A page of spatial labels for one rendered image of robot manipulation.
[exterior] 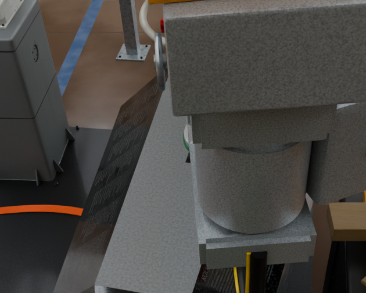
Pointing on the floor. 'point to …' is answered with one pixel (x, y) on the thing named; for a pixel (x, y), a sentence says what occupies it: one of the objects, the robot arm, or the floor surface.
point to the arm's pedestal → (24, 102)
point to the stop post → (131, 34)
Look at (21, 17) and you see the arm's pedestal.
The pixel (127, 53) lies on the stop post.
